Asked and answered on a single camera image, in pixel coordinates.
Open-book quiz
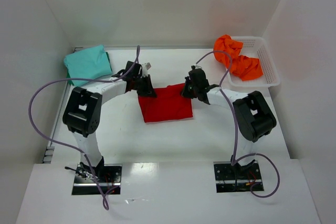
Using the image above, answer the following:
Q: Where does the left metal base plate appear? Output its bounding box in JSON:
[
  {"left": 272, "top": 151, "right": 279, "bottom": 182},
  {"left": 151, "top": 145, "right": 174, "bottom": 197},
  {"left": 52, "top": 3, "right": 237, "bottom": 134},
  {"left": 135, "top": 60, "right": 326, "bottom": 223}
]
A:
[{"left": 71, "top": 164, "right": 122, "bottom": 196}]

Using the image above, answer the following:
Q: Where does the white perforated plastic basket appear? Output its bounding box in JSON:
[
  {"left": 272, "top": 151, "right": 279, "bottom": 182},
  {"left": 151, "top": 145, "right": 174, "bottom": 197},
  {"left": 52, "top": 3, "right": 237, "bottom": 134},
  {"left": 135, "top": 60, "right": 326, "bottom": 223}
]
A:
[{"left": 227, "top": 36, "right": 280, "bottom": 88}]

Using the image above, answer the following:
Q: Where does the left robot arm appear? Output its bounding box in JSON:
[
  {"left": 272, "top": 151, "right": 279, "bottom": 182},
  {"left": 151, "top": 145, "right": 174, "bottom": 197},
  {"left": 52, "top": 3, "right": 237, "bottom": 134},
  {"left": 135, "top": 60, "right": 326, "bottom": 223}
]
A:
[{"left": 62, "top": 61, "right": 156, "bottom": 179}]

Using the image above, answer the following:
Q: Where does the orange t shirt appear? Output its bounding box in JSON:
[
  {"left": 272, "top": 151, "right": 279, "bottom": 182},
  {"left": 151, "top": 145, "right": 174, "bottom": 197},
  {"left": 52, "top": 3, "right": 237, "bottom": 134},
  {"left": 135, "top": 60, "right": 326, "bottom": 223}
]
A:
[{"left": 214, "top": 35, "right": 263, "bottom": 81}]

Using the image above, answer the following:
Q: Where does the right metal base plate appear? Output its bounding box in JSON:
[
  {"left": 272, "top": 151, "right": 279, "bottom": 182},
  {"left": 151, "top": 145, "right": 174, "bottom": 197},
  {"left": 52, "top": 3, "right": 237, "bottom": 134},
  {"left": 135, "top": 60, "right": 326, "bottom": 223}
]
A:
[{"left": 214, "top": 160, "right": 264, "bottom": 193}]

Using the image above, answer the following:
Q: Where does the folded green t shirt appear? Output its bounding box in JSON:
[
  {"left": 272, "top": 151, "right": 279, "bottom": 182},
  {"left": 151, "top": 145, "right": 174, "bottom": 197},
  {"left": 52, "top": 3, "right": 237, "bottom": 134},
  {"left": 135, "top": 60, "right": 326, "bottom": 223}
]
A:
[{"left": 65, "top": 51, "right": 113, "bottom": 85}]

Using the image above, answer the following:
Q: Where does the metal base plate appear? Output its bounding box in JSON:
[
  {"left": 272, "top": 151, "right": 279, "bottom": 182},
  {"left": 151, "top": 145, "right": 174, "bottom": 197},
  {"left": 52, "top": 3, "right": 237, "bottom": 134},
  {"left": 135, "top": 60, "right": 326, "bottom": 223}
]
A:
[
  {"left": 71, "top": 164, "right": 122, "bottom": 196},
  {"left": 214, "top": 160, "right": 264, "bottom": 193}
]

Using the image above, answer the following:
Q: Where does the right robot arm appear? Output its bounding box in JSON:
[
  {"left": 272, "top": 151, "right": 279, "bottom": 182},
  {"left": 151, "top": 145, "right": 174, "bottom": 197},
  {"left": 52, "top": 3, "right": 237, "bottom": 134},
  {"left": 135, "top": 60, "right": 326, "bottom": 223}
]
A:
[{"left": 181, "top": 66, "right": 277, "bottom": 172}]

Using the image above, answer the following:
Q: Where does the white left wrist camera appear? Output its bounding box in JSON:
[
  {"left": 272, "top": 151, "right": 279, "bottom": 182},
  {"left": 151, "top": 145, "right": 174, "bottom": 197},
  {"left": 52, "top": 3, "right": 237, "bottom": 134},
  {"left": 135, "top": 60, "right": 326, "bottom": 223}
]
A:
[{"left": 141, "top": 62, "right": 151, "bottom": 78}]

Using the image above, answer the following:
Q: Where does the folded turquoise t shirt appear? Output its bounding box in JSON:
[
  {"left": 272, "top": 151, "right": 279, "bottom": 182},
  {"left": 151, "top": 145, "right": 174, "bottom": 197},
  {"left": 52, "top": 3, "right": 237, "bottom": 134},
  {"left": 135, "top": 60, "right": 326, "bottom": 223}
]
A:
[{"left": 64, "top": 45, "right": 112, "bottom": 86}]

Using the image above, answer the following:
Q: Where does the red t shirt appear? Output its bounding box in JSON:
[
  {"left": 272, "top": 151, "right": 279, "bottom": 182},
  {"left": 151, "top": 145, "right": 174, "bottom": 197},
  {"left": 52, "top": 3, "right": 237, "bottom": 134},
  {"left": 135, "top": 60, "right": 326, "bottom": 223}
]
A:
[{"left": 138, "top": 83, "right": 193, "bottom": 123}]

